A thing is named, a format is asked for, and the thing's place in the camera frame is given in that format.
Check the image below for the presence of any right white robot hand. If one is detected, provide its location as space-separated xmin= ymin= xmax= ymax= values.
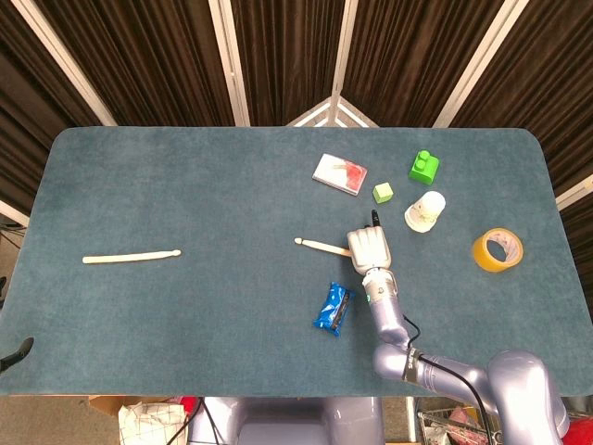
xmin=347 ymin=209 xmax=393 ymax=275

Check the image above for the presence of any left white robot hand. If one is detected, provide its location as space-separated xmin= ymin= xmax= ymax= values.
xmin=0 ymin=337 xmax=35 ymax=373

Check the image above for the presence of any pale wooden drumstick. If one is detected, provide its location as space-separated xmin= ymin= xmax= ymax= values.
xmin=82 ymin=248 xmax=183 ymax=265
xmin=294 ymin=237 xmax=353 ymax=258

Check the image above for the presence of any light green cube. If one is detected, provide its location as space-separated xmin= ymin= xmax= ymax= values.
xmin=372 ymin=182 xmax=395 ymax=205

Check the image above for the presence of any white paper cup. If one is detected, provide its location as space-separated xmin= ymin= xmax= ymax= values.
xmin=403 ymin=190 xmax=447 ymax=233

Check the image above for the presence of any blue snack packet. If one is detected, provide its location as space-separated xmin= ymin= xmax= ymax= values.
xmin=311 ymin=281 xmax=357 ymax=338

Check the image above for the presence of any red and white card box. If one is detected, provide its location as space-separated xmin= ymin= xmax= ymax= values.
xmin=311 ymin=152 xmax=369 ymax=197

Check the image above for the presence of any green toy building brick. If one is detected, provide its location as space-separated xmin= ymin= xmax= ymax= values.
xmin=408 ymin=149 xmax=440 ymax=186

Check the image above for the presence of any brown cardboard box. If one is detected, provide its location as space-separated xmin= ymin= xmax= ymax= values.
xmin=89 ymin=396 xmax=175 ymax=418

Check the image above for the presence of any yellow tape roll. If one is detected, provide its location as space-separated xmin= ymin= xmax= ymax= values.
xmin=472 ymin=226 xmax=524 ymax=273

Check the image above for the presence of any white triangular screen foot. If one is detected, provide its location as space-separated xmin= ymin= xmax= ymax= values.
xmin=285 ymin=95 xmax=380 ymax=129

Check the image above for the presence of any white checkered bag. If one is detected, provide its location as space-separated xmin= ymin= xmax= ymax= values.
xmin=118 ymin=401 xmax=189 ymax=445

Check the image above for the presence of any blue-grey table mat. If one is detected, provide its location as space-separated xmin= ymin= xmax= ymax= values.
xmin=0 ymin=125 xmax=593 ymax=398

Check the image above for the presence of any silver robot torso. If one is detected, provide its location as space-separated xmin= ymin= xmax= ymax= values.
xmin=187 ymin=396 xmax=385 ymax=445

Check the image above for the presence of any brown pleated curtain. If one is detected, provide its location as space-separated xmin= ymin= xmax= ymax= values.
xmin=0 ymin=0 xmax=593 ymax=228

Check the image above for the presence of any large red round object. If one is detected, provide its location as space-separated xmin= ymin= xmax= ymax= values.
xmin=564 ymin=419 xmax=593 ymax=445

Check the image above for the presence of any white screen frame post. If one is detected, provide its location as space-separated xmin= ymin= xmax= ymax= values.
xmin=330 ymin=0 xmax=360 ymax=101
xmin=0 ymin=198 xmax=30 ymax=228
xmin=433 ymin=0 xmax=519 ymax=129
xmin=9 ymin=0 xmax=118 ymax=127
xmin=208 ymin=0 xmax=252 ymax=128
xmin=554 ymin=173 xmax=593 ymax=212

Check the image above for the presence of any metal wire basket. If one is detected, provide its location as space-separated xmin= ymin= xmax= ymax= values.
xmin=418 ymin=401 xmax=504 ymax=445

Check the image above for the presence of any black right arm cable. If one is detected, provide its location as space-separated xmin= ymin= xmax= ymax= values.
xmin=401 ymin=313 xmax=493 ymax=435

